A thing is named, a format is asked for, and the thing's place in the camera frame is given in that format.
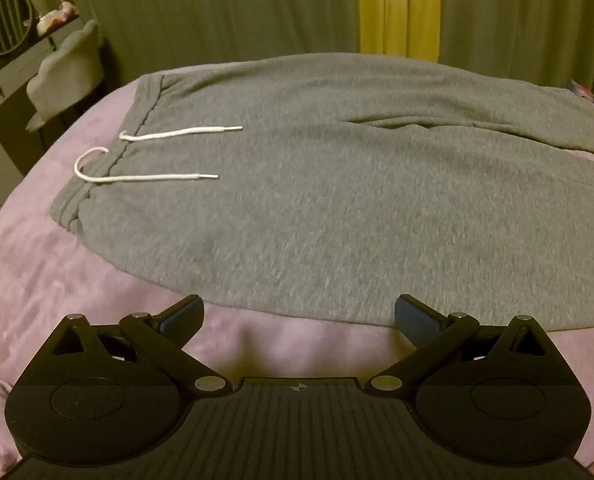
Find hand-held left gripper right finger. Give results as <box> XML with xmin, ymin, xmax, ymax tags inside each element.
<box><xmin>365</xmin><ymin>293</ymin><xmax>549</xmax><ymax>396</ymax></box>

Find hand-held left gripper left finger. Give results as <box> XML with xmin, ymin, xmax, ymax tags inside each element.
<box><xmin>50</xmin><ymin>295</ymin><xmax>234</xmax><ymax>397</ymax></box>

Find grey drawstring pants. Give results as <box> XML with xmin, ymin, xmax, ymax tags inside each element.
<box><xmin>51</xmin><ymin>52</ymin><xmax>594</xmax><ymax>334</ymax></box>

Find pink bed blanket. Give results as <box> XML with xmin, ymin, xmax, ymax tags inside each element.
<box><xmin>0</xmin><ymin>80</ymin><xmax>594</xmax><ymax>480</ymax></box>

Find white upholstered chair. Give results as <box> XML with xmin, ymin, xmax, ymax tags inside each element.
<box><xmin>25</xmin><ymin>19</ymin><xmax>104</xmax><ymax>134</ymax></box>

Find white dresser with drawers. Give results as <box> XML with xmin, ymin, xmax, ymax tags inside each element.
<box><xmin>0</xmin><ymin>15</ymin><xmax>105</xmax><ymax>223</ymax></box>

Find colourful box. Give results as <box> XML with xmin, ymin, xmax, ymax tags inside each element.
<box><xmin>567</xmin><ymin>78</ymin><xmax>594</xmax><ymax>117</ymax></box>

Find grey curtain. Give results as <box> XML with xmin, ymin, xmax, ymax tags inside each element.
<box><xmin>31</xmin><ymin>0</ymin><xmax>364</xmax><ymax>88</ymax></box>
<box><xmin>436</xmin><ymin>0</ymin><xmax>594</xmax><ymax>98</ymax></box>

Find yellow curtain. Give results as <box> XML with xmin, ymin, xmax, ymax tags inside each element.
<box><xmin>356</xmin><ymin>0</ymin><xmax>444</xmax><ymax>64</ymax></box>

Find plush toys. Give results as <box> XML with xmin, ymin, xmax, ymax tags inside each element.
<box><xmin>36</xmin><ymin>0</ymin><xmax>78</xmax><ymax>37</ymax></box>

